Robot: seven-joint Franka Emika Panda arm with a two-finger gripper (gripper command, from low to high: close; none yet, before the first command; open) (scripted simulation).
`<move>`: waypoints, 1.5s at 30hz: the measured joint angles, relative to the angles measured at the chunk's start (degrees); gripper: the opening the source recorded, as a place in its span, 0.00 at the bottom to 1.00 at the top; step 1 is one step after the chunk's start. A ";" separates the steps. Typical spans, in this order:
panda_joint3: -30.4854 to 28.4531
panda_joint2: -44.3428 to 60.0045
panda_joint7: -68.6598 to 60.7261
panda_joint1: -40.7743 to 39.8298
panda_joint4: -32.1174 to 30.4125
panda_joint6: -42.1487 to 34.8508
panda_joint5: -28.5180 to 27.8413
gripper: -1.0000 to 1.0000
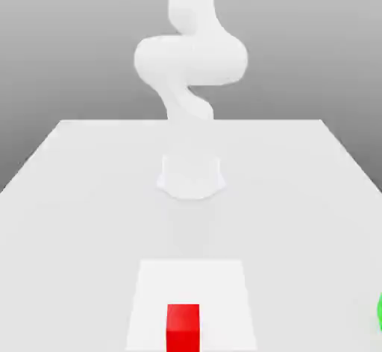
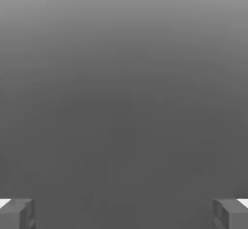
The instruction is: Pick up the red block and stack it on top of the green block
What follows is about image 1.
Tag small red cube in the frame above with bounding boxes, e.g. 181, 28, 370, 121
166, 304, 201, 352

